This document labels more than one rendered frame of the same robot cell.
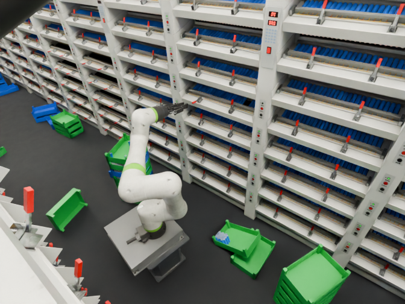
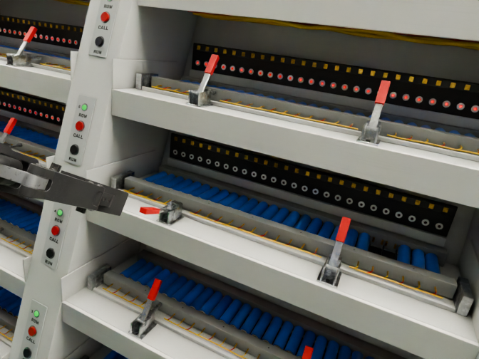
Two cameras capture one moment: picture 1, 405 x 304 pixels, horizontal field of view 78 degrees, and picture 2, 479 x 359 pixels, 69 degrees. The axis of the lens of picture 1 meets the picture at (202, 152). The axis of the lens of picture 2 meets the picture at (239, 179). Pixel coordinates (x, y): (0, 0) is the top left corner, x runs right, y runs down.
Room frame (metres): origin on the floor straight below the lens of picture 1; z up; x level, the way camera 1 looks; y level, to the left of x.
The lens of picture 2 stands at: (1.06, 0.10, 1.06)
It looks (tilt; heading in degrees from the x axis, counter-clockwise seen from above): 4 degrees down; 341
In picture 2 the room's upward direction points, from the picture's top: 15 degrees clockwise
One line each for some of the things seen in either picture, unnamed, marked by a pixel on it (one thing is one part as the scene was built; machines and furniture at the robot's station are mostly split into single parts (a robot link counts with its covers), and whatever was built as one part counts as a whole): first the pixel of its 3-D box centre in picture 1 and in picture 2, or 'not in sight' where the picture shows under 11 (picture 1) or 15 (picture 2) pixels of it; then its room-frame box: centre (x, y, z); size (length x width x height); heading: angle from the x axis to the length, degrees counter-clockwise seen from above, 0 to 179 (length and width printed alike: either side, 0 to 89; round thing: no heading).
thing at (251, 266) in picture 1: (253, 252); not in sight; (0.96, -0.33, 0.04); 0.30 x 0.20 x 0.08; 140
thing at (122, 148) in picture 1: (126, 148); not in sight; (1.66, 0.63, 0.52); 0.30 x 0.20 x 0.08; 162
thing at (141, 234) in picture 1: (146, 230); not in sight; (0.94, 0.38, 0.40); 0.26 x 0.15 x 0.06; 120
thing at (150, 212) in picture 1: (152, 214); not in sight; (0.96, 0.32, 0.53); 0.16 x 0.13 x 0.19; 95
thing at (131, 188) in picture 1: (133, 184); not in sight; (0.83, 0.33, 0.94); 0.18 x 0.13 x 0.12; 5
